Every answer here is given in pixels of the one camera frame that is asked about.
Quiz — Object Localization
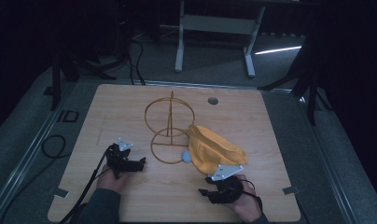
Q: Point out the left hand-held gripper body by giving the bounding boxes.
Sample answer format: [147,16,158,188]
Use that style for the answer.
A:
[105,136,142,180]

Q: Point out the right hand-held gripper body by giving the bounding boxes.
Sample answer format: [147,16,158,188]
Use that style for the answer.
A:
[204,164,244,205]

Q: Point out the yellow cloth hat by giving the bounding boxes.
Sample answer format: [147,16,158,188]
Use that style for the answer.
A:
[187,124,249,175]

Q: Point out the wooden wire hat stand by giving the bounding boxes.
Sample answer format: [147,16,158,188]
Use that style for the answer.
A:
[144,90,196,165]

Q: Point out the person's left hand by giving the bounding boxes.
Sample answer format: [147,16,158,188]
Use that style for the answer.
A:
[96,163,133,195]

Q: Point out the person's right hand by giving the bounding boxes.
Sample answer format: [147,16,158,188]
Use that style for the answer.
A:
[227,174,263,224]

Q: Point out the grey tape strip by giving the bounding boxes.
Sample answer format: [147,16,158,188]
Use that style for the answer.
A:
[282,185,301,196]
[53,187,70,200]

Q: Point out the black metal stand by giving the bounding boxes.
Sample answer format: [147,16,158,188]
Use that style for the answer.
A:
[257,43,334,127]
[42,50,118,112]

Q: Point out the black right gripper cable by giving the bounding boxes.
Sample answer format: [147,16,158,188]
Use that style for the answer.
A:
[238,177,265,213]

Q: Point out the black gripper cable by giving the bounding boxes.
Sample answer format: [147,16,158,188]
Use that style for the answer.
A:
[58,145,114,224]
[238,177,265,213]

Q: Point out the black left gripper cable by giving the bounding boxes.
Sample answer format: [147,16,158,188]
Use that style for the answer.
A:
[58,145,114,224]

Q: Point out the black rectangular floor frame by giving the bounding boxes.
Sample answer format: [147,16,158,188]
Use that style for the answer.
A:
[56,109,80,124]

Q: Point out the black floor cable loop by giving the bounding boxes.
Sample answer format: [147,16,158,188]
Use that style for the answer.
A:
[0,133,68,216]

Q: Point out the black hanging cables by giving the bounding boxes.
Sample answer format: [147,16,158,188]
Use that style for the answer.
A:
[126,34,147,87]

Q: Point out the white desk frame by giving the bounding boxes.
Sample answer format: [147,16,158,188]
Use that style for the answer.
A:
[174,0,267,79]

